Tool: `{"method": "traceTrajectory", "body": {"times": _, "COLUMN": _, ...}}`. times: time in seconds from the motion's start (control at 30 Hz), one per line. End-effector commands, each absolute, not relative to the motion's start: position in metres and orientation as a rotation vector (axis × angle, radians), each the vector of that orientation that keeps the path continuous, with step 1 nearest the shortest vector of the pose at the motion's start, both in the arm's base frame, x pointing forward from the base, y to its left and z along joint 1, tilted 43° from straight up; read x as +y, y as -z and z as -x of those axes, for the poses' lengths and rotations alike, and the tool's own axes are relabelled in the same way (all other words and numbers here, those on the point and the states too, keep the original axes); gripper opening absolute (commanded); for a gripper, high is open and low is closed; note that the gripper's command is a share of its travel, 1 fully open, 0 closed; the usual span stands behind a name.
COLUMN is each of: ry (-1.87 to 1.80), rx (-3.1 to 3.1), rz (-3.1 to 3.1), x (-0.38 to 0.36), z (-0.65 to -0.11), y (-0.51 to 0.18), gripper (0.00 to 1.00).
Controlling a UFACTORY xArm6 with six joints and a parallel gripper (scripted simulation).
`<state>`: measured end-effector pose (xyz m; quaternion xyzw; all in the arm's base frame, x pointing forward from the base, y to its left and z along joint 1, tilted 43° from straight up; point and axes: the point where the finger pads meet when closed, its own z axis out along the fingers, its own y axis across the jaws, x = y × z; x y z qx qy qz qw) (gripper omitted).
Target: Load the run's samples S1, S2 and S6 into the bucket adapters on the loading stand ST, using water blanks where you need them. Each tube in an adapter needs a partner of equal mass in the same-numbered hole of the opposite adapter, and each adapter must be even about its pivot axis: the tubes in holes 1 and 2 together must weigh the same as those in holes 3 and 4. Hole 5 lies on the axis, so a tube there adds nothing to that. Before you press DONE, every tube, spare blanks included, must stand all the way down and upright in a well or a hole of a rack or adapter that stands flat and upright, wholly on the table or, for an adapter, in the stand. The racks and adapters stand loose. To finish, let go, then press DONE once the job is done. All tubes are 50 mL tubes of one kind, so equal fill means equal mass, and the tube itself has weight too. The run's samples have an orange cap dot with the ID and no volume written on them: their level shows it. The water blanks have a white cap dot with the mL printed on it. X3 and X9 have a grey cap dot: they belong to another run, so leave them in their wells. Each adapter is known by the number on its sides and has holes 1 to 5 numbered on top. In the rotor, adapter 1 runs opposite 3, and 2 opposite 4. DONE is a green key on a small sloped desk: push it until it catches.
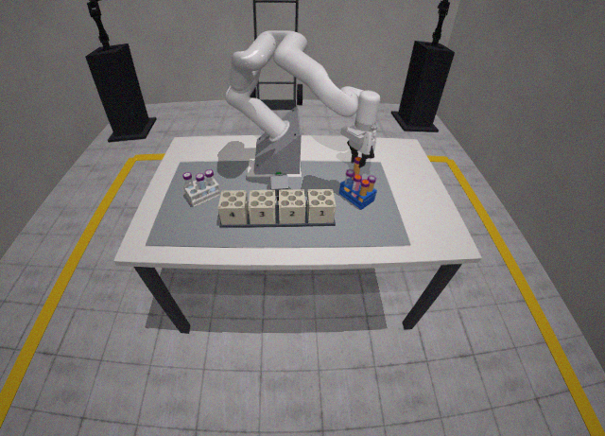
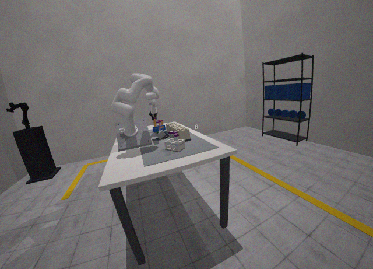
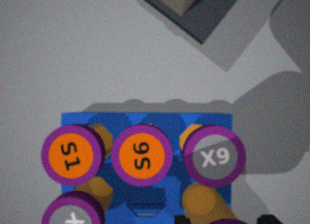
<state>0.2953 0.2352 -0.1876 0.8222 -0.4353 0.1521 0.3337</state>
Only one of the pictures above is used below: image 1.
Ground beige bucket adapter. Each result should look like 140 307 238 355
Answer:
218 190 247 225
278 189 306 224
306 189 336 223
249 190 276 224

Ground blue tube rack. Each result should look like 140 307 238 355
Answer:
339 181 377 210

